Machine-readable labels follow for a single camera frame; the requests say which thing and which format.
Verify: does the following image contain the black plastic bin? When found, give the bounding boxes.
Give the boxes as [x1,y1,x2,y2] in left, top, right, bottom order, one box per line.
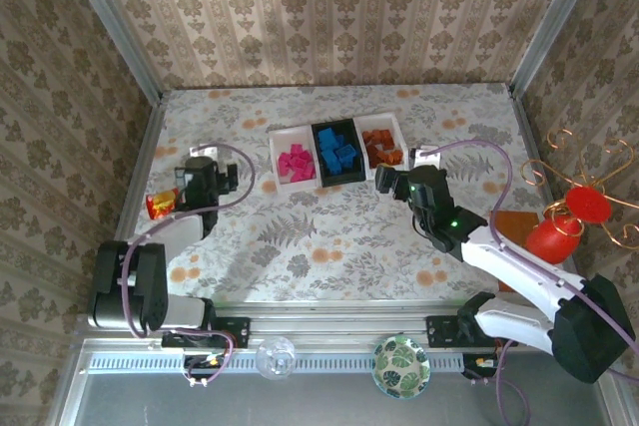
[311,118,369,188]

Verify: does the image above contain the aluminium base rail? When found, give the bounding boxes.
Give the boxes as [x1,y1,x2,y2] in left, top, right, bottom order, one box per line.
[74,301,616,347]

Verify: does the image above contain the green leaf patterned bowl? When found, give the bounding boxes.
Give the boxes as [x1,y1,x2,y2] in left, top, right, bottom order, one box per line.
[372,335,432,400]

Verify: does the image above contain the brown wooden board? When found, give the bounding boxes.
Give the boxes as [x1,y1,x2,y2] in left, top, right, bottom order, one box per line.
[491,210,541,294]

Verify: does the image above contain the grey slotted cable duct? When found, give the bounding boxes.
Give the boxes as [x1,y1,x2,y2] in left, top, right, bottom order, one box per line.
[82,349,480,375]

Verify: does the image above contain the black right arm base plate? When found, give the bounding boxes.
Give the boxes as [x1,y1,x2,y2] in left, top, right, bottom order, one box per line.
[425,314,519,348]

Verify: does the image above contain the black connector block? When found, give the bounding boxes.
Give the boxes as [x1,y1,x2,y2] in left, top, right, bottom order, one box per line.
[462,353,503,380]
[182,353,227,378]

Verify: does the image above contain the grey metal panel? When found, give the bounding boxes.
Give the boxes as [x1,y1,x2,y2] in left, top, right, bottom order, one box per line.
[74,371,608,426]

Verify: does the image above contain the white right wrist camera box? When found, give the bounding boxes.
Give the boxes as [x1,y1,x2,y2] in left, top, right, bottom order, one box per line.
[407,146,443,169]

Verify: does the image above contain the white plastic bin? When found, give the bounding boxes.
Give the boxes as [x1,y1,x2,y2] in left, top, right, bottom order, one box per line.
[354,112,406,181]
[268,125,323,196]

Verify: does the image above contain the gold wire red disc ornament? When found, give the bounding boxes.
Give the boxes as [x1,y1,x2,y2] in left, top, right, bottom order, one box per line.
[521,127,639,247]

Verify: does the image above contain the floral tablecloth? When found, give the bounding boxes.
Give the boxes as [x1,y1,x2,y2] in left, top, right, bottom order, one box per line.
[107,82,575,303]

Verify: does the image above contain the red yellow snack packet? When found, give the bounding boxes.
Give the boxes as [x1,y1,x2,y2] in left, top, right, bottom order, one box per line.
[145,188,180,220]

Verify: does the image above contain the aluminium side rail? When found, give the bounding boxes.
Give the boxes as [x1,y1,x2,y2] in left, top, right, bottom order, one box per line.
[92,99,169,315]
[508,91,593,310]

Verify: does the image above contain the aluminium corner post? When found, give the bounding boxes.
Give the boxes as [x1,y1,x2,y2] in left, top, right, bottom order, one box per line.
[55,0,165,104]
[507,0,609,98]

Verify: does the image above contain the red vase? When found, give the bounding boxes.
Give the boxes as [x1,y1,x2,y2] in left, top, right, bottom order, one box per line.
[525,213,585,265]

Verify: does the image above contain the clear glass bowl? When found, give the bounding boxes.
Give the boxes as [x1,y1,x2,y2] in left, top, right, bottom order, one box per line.
[255,336,298,382]

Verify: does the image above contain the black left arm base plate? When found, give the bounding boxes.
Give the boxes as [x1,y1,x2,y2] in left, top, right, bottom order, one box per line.
[161,315,251,349]

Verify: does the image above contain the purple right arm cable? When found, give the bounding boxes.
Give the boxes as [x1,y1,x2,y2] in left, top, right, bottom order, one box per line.
[421,139,639,426]

